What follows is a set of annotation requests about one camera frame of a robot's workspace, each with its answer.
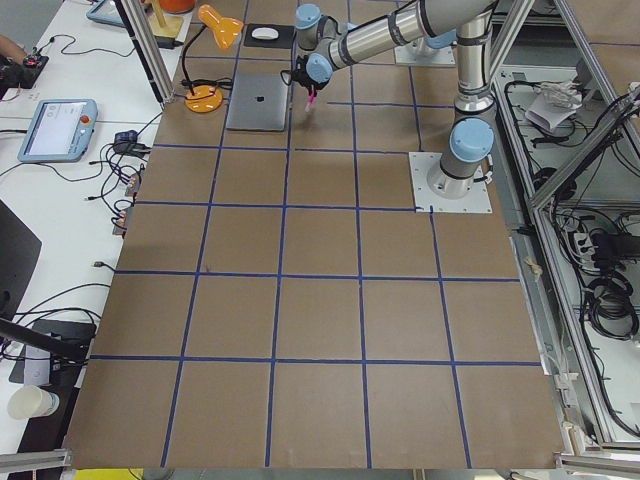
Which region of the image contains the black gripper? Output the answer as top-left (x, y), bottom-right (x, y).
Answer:
top-left (291, 55), bottom-right (328, 91)

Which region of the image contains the pink marker pen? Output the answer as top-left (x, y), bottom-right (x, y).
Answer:
top-left (305, 90), bottom-right (317, 113)

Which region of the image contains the black mousepad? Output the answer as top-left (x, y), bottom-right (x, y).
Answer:
top-left (243, 24), bottom-right (294, 49)

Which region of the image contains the white computer mouse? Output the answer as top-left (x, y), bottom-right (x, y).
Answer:
top-left (251, 26), bottom-right (279, 41)

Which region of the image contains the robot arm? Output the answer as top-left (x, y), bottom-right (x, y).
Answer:
top-left (281, 1), bottom-right (497, 182)

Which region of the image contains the silver laptop notebook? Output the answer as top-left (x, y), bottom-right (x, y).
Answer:
top-left (226, 72), bottom-right (288, 132)

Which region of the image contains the orange desk lamp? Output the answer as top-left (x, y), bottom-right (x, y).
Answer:
top-left (180, 3), bottom-right (244, 114)

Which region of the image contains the wooden stand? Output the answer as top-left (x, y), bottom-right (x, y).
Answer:
top-left (148, 0), bottom-right (184, 39)

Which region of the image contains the left teach pendant tablet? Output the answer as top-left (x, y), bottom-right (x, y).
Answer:
top-left (17, 99), bottom-right (98, 163)

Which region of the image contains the white paper cup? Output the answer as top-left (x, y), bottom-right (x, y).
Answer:
top-left (7, 385), bottom-right (60, 420)

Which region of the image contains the black lamp power cable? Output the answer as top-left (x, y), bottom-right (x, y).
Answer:
top-left (179, 77), bottom-right (236, 99)

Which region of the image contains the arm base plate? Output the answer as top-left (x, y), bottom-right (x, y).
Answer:
top-left (394, 41), bottom-right (455, 68)
top-left (408, 152), bottom-right (493, 214)

